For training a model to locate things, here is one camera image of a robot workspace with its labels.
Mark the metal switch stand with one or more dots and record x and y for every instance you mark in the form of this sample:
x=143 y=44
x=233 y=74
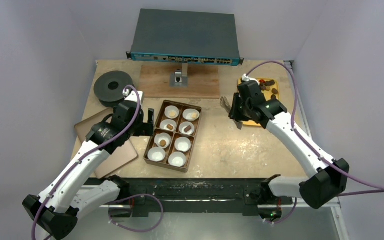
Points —
x=179 y=78

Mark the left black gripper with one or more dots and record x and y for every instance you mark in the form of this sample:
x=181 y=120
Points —
x=146 y=128

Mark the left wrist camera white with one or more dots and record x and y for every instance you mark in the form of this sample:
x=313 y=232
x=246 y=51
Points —
x=133 y=96

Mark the yellow plastic tray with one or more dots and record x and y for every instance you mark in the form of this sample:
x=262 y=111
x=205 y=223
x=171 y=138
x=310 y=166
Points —
x=269 y=88

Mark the blue network switch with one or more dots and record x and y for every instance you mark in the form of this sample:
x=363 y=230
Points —
x=186 y=37

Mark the wooden board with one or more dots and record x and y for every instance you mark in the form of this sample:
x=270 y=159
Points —
x=157 y=81

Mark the brown nut chocolate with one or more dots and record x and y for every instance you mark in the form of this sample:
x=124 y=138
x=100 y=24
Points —
x=170 y=127

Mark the caramel round chocolate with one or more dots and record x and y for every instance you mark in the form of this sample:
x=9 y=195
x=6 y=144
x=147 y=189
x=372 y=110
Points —
x=163 y=143

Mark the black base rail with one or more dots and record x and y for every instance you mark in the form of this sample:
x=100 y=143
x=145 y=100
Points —
x=246 y=196

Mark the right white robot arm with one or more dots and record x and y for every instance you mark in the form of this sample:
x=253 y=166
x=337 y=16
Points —
x=326 y=177

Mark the dark chocolate piece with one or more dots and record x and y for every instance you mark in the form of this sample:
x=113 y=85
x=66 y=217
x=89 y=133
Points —
x=187 y=129

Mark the black filament spool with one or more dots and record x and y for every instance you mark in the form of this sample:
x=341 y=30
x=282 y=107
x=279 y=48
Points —
x=109 y=87

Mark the brown chocolate box tray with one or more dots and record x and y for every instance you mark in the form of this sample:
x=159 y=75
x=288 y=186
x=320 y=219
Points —
x=174 y=135

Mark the brown box lid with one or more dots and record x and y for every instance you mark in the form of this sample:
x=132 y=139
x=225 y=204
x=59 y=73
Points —
x=120 y=158

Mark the metal tweezers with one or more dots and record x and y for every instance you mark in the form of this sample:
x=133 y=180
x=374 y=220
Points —
x=225 y=105

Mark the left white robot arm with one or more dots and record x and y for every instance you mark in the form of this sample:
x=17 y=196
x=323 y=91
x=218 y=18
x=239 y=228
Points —
x=57 y=209

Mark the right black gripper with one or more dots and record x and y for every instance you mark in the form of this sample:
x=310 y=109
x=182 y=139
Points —
x=237 y=108

